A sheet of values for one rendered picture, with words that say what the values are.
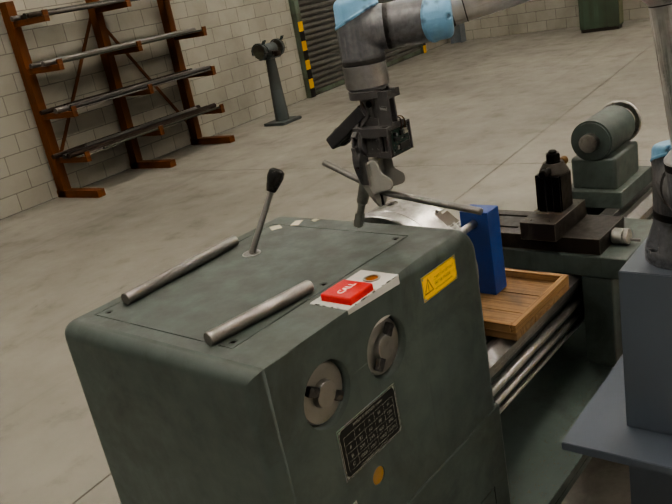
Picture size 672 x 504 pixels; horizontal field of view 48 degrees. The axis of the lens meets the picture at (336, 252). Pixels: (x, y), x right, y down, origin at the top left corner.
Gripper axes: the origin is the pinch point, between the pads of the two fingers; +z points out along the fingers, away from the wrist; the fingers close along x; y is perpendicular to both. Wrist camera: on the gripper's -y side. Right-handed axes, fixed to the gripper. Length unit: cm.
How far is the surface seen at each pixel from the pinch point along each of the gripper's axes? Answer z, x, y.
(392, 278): 7.1, -17.0, 13.8
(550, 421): 79, 51, 4
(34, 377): 132, 52, -298
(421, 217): 10.8, 19.1, -4.6
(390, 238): 7.2, -1.3, 2.4
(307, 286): 5.5, -26.4, 4.2
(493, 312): 44, 43, -4
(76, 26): -44, 401, -711
